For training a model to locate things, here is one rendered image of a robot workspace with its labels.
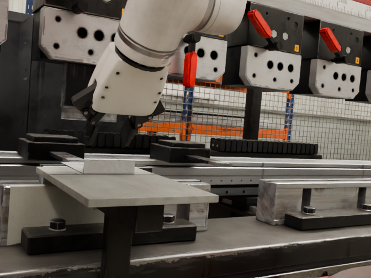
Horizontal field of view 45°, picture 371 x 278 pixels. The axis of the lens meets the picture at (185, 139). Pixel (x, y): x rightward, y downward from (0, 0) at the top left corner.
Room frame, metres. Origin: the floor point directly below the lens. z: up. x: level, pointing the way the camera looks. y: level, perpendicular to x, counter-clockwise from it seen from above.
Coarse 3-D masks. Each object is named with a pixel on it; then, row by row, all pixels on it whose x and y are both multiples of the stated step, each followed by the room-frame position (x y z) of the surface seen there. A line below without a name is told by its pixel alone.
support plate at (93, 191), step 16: (48, 176) 0.65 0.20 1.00; (64, 176) 0.64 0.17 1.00; (80, 176) 0.66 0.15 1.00; (96, 176) 0.67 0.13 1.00; (112, 176) 0.68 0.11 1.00; (128, 176) 0.70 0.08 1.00; (144, 176) 0.71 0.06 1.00; (160, 176) 0.72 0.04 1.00; (80, 192) 0.53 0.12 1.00; (96, 192) 0.54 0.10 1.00; (112, 192) 0.55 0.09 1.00; (128, 192) 0.56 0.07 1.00; (144, 192) 0.57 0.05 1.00; (160, 192) 0.58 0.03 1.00; (176, 192) 0.59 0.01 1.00; (192, 192) 0.60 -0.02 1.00; (208, 192) 0.61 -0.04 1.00
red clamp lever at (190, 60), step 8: (184, 40) 0.81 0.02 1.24; (192, 40) 0.79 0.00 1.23; (192, 48) 0.79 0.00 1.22; (192, 56) 0.79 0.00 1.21; (184, 64) 0.80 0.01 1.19; (192, 64) 0.79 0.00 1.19; (184, 72) 0.80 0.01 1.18; (192, 72) 0.79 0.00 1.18; (184, 80) 0.80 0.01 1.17; (192, 80) 0.79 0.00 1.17
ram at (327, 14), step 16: (256, 0) 0.91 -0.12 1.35; (272, 0) 0.93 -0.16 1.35; (288, 0) 0.95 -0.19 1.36; (352, 0) 1.06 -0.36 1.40; (368, 0) 1.09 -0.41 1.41; (304, 16) 0.99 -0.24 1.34; (320, 16) 1.00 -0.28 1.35; (336, 16) 1.03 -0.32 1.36; (352, 16) 1.06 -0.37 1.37; (368, 32) 1.09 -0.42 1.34
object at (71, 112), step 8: (64, 64) 0.76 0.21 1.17; (72, 64) 0.75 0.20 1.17; (80, 64) 0.76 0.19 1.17; (64, 72) 0.75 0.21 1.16; (72, 72) 0.75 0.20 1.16; (80, 72) 0.76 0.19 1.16; (88, 72) 0.77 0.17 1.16; (64, 80) 0.75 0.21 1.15; (72, 80) 0.75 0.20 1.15; (80, 80) 0.76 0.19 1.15; (88, 80) 0.77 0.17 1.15; (64, 88) 0.75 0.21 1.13; (72, 88) 0.75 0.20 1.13; (80, 88) 0.76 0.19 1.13; (64, 96) 0.75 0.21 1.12; (72, 96) 0.75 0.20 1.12; (64, 104) 0.75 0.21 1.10; (72, 104) 0.75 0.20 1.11; (88, 104) 0.77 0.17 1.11; (64, 112) 0.76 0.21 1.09; (72, 112) 0.76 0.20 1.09; (80, 112) 0.77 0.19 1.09; (104, 120) 0.79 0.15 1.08; (112, 120) 0.80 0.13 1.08
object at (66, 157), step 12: (24, 144) 0.93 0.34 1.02; (36, 144) 0.91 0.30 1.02; (48, 144) 0.92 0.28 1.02; (60, 144) 0.94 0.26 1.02; (72, 144) 0.95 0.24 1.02; (24, 156) 0.93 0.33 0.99; (36, 156) 0.91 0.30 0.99; (48, 156) 0.92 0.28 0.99; (60, 156) 0.85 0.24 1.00; (72, 156) 0.87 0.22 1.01
